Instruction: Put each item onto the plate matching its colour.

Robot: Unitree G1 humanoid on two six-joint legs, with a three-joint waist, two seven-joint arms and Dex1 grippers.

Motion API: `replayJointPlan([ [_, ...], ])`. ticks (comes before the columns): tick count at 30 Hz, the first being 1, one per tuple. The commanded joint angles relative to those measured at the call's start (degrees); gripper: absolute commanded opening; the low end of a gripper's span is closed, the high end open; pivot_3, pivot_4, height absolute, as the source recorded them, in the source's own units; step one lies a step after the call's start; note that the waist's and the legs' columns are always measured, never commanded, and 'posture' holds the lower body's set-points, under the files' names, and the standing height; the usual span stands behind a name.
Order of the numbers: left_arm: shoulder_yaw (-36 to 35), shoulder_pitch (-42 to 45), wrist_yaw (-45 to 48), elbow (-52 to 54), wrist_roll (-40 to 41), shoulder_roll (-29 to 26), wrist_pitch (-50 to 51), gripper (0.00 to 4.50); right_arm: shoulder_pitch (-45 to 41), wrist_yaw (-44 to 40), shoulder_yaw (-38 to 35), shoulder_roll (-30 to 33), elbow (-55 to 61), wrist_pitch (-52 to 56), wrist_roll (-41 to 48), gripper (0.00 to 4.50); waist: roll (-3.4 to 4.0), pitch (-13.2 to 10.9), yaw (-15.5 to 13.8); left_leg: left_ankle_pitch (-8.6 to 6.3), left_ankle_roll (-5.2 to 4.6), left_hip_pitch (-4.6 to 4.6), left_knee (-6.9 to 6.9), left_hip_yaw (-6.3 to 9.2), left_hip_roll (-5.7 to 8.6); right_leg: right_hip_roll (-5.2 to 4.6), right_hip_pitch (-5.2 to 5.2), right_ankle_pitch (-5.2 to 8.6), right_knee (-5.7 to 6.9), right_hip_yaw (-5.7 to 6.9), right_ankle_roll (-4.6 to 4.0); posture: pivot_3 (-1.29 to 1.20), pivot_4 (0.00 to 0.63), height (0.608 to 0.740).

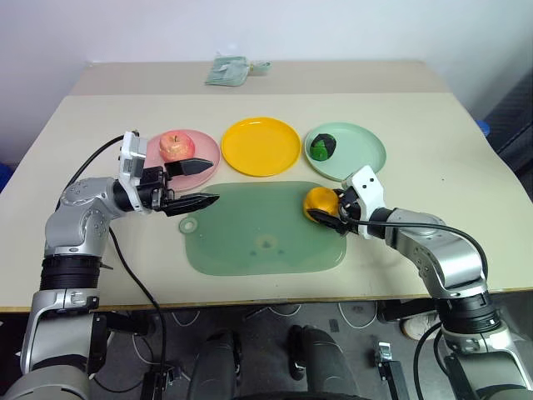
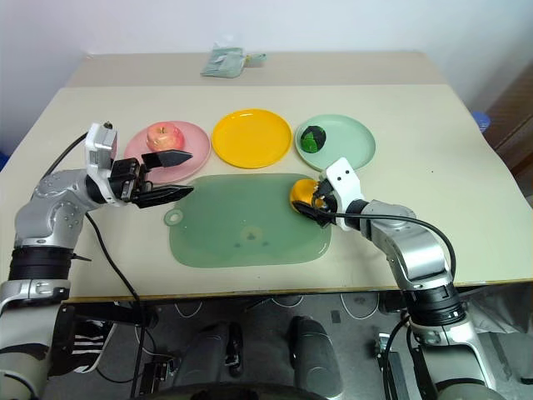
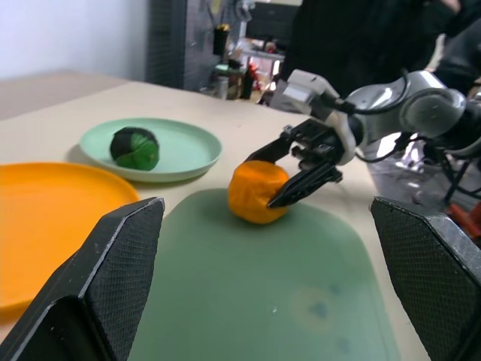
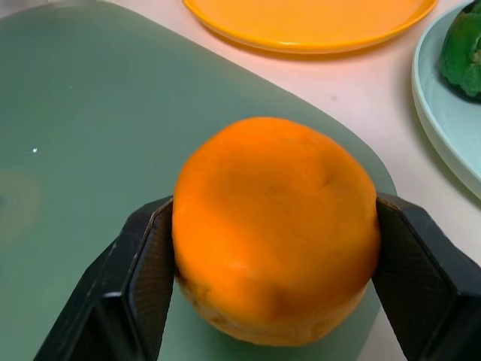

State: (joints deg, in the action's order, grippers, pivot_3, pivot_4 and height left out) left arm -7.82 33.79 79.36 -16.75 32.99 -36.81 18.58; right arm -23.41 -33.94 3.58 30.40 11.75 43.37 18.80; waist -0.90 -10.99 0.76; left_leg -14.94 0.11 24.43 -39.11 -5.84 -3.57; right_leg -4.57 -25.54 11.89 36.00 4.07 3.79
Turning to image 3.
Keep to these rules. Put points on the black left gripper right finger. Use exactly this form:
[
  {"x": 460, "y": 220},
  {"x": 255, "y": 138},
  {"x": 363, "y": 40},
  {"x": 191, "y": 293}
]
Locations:
[{"x": 432, "y": 278}]

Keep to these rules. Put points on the red figure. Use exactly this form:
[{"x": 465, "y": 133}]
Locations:
[{"x": 255, "y": 75}]

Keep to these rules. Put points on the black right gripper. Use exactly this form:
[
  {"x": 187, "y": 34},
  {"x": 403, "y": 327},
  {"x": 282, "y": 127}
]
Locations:
[{"x": 315, "y": 137}]

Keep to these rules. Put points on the dark pegboard panel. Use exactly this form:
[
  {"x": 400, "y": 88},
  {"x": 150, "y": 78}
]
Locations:
[{"x": 165, "y": 37}]

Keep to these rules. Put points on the red tool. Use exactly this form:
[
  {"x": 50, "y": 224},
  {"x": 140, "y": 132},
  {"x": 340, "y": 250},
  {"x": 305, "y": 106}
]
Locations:
[{"x": 466, "y": 218}]

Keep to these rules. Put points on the black cup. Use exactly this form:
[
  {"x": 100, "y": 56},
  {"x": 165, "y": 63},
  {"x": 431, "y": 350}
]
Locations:
[{"x": 221, "y": 41}]

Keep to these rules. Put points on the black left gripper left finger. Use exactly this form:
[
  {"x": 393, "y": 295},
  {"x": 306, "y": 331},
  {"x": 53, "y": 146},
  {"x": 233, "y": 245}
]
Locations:
[{"x": 94, "y": 286}]

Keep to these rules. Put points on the orange soft cube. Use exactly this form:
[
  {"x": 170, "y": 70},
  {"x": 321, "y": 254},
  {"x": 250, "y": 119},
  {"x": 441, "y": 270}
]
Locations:
[{"x": 251, "y": 192}]

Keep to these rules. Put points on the orange plate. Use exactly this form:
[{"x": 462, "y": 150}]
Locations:
[{"x": 45, "y": 225}]

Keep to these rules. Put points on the dark green mat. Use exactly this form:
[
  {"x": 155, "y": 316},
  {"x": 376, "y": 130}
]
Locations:
[{"x": 244, "y": 282}]

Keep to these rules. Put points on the person in black clothes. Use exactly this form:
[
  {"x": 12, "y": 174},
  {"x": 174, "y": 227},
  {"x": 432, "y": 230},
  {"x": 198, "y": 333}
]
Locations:
[{"x": 357, "y": 37}]

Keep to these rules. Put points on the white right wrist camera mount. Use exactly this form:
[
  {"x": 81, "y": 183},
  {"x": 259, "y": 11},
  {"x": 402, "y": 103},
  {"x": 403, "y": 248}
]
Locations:
[{"x": 312, "y": 88}]

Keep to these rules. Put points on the black bottle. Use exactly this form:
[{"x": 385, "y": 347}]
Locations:
[{"x": 247, "y": 84}]

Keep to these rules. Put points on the light green plate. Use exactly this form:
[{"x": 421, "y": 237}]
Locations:
[{"x": 188, "y": 150}]

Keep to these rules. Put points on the green lidded container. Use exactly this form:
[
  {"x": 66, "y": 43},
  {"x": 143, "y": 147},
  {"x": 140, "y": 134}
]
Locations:
[{"x": 221, "y": 80}]

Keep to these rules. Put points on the green and black ball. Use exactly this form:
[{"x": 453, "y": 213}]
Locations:
[{"x": 139, "y": 150}]

